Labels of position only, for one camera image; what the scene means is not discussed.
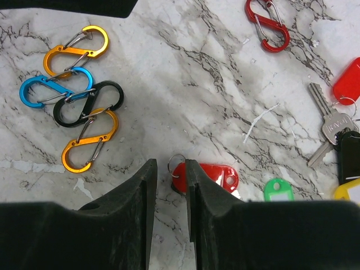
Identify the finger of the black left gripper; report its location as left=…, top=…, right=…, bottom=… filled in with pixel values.
left=1, top=0, right=138, bottom=18

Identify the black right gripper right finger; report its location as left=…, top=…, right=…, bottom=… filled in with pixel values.
left=185, top=160, right=359, bottom=269

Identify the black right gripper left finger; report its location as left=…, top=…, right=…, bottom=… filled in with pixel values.
left=1, top=159, right=157, bottom=269

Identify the red key tag white label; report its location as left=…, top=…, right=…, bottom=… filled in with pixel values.
left=171, top=163, right=239, bottom=194

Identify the orange S carabiner upper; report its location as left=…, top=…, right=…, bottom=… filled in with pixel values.
left=43, top=25, right=110, bottom=76

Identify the orange s carabiner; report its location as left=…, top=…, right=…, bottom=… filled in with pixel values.
left=61, top=108, right=119, bottom=174
left=43, top=25, right=110, bottom=76

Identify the green key tag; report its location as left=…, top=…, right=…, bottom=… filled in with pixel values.
left=264, top=178, right=294, bottom=201

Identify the black S carabiner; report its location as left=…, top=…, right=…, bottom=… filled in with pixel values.
left=53, top=80, right=125, bottom=128

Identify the orange S carabiner lower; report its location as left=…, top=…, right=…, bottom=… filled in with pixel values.
left=61, top=108, right=119, bottom=174

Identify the yellow key tag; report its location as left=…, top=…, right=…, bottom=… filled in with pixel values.
left=334, top=178, right=360, bottom=205

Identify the silver key under black tag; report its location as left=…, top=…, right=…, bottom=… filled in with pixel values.
left=307, top=141, right=334, bottom=168

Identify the black key tag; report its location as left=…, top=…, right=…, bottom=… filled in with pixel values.
left=336, top=130, right=359, bottom=185

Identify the red S carabiner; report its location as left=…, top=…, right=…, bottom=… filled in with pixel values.
left=244, top=0, right=290, bottom=53

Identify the silver key on solid red tag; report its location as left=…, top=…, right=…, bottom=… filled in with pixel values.
left=308, top=83, right=354, bottom=145

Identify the solid red key tag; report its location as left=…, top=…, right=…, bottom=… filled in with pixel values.
left=332, top=57, right=360, bottom=106

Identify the blue S carabiner in chain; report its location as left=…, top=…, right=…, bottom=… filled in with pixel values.
left=19, top=67, right=94, bottom=109

